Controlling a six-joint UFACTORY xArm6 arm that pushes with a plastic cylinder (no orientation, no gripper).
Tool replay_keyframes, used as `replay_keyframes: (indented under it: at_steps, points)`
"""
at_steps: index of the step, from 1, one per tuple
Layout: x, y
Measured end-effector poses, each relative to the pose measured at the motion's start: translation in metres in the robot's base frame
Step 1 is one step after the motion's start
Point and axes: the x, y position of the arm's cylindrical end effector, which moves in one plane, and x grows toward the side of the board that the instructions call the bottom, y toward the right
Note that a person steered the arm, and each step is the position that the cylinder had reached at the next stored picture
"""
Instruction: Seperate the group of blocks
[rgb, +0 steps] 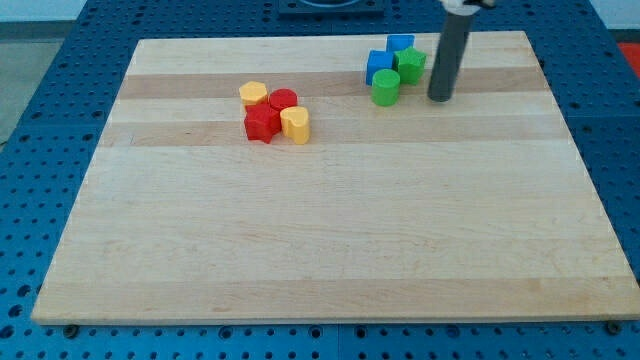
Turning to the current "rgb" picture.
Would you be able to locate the wooden board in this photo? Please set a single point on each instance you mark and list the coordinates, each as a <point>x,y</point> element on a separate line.
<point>475,210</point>

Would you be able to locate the blue cube block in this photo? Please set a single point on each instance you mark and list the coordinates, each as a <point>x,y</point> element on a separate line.
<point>377,60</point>

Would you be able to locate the red star block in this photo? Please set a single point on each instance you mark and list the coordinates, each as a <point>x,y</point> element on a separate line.
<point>261,122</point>

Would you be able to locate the yellow hexagon block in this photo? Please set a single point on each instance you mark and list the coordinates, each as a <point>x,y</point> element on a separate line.
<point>253,93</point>

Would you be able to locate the yellow heart block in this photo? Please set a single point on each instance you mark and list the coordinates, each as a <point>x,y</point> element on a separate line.
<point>295,124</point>

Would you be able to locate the red cylinder block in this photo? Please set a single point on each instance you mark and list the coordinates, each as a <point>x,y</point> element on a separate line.
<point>283,98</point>

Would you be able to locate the green star block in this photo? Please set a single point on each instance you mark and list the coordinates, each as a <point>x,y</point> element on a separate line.
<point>410,64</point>

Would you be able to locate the blue pentagon block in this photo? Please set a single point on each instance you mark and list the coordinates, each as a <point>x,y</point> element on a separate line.
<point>399,42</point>

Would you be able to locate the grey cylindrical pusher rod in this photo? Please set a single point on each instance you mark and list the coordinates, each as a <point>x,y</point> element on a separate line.
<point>449,55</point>

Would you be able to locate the green cylinder block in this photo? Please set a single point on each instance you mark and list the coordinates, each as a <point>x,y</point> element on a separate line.
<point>385,87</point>

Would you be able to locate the blue perforated table plate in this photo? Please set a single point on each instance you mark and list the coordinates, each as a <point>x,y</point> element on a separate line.
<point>45,160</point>

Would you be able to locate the white rod mount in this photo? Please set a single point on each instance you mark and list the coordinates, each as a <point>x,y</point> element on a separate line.
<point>467,7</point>

